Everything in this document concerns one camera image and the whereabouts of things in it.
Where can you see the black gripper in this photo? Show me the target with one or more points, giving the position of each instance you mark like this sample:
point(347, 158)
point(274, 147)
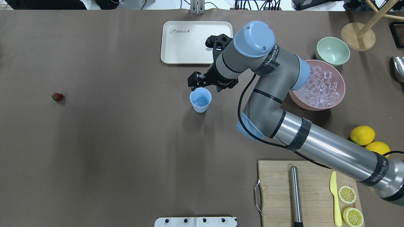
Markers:
point(218, 80)

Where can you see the ice cube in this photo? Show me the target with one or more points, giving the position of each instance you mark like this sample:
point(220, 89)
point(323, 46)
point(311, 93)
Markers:
point(200, 102)

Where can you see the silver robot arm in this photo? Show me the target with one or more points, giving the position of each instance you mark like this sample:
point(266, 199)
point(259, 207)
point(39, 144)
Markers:
point(254, 47)

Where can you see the light blue cup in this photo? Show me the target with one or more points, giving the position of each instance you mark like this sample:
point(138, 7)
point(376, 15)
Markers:
point(199, 92)

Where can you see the clear ice cubes pile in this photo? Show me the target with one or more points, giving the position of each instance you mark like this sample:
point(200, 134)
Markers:
point(322, 88)

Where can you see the steel ice scoop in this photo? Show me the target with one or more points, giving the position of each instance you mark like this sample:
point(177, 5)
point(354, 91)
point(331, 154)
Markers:
point(398, 63)

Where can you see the cream serving tray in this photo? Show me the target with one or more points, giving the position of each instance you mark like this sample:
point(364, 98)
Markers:
point(183, 42)

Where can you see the pink bowl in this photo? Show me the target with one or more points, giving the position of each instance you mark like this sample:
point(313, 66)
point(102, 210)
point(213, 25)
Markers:
point(315, 101)

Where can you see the red strawberry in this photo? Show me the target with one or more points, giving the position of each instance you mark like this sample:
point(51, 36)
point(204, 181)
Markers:
point(57, 97)

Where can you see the mint green bowl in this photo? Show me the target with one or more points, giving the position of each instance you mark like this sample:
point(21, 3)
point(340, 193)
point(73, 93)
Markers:
point(332, 51)

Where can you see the wooden glass stand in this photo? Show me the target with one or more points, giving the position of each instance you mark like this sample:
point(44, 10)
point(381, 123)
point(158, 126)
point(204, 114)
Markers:
point(359, 36)

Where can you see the steel muddler black tip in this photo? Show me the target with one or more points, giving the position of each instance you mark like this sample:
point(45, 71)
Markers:
point(296, 198)

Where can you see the wooden cutting board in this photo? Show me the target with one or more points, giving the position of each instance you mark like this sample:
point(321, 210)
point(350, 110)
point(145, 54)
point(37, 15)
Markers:
point(276, 193)

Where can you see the whole lemon far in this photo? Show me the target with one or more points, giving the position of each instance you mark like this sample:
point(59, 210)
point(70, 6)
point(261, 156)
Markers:
point(362, 135)

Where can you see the whole lemon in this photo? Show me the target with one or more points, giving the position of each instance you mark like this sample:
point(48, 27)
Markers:
point(362, 135)
point(378, 147)

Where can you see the lemon half lower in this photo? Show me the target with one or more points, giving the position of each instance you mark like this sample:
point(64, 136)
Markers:
point(347, 194)

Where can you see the lemon half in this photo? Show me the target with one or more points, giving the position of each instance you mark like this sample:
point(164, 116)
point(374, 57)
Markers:
point(353, 217)
point(347, 194)

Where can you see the yellow plastic knife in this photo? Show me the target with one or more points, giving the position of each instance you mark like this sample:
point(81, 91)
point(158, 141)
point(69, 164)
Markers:
point(336, 209)

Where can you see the whole lemon near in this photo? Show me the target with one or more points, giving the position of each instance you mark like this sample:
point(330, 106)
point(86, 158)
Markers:
point(378, 147)

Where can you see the lemon half upper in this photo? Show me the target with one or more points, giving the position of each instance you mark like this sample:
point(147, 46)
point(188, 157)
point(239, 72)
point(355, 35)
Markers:
point(353, 217)

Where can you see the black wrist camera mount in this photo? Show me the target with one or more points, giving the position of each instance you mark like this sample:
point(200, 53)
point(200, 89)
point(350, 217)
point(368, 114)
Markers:
point(217, 44)

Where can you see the aluminium frame post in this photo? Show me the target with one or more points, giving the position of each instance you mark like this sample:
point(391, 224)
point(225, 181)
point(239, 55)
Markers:
point(197, 7)

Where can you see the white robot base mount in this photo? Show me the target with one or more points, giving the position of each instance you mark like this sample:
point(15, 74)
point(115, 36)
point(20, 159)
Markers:
point(196, 222)

